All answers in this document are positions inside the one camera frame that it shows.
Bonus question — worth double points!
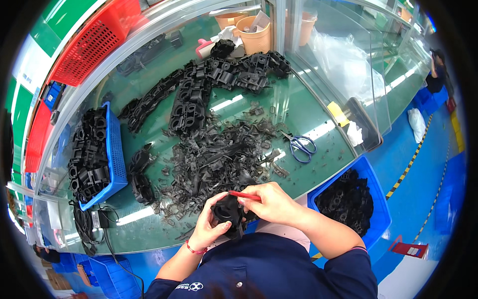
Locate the black plastic moulded part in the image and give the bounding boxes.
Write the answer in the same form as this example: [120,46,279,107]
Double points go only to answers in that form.
[211,194,259,240]

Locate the tan plastic cup with scraps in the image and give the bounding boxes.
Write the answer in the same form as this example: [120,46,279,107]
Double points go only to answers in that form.
[235,15,272,56]

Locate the red string bracelet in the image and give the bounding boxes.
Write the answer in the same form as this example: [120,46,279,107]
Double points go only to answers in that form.
[185,240,208,256]

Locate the black power adapter with cables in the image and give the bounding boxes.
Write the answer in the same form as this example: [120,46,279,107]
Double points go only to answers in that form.
[69,200,145,299]

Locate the blue-handled scissors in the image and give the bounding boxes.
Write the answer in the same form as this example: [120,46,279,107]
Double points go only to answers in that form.
[280,130,317,164]

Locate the large red mesh basket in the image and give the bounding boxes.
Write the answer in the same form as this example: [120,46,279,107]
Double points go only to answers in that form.
[46,0,143,87]

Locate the pile of black moulded parts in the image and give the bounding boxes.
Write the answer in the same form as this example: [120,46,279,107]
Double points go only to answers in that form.
[119,39,293,137]

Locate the blue crate of black parts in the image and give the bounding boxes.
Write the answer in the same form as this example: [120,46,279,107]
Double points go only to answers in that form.
[306,156,392,251]

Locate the person's left hand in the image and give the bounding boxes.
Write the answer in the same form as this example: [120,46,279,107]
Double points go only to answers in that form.
[188,192,233,252]

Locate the pink plastic tool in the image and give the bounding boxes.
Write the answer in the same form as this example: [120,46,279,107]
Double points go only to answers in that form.
[196,38,216,60]

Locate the blue crates with cardboard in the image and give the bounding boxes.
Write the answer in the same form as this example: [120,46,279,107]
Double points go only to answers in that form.
[52,252,143,299]

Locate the person's right hand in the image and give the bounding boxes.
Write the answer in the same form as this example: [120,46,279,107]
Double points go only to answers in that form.
[238,182,305,227]

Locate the person's body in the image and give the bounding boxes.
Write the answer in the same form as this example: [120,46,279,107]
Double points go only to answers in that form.
[144,232,378,299]

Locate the red-handled trimming knife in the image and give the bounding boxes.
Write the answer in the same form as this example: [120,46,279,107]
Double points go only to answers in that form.
[228,190,262,202]

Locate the small blue crate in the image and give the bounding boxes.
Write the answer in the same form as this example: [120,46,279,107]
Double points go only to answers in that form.
[43,81,66,113]

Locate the small stack of black parts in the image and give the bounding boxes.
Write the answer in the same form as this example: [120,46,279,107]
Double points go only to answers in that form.
[127,144,158,206]

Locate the blue basket of black parts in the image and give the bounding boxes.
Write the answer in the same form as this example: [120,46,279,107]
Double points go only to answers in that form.
[67,101,129,212]

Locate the white crumpled cloth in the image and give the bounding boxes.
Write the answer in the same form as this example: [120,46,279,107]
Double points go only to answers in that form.
[210,25,244,48]

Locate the clear plastic bag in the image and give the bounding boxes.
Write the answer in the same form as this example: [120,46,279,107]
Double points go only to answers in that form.
[309,27,386,106]

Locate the white glove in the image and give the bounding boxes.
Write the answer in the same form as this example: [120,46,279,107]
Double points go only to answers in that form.
[346,120,364,147]

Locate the white plastic bag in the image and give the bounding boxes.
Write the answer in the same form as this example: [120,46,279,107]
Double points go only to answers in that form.
[407,108,427,144]

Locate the red metal stand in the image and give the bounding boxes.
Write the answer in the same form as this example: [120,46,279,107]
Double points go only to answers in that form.
[388,235,429,259]

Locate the stack of blue crates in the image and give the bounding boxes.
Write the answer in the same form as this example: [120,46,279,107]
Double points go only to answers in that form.
[414,86,449,115]

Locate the heap of black plastic trimmings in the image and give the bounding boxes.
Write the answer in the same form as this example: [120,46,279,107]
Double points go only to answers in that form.
[152,105,293,240]

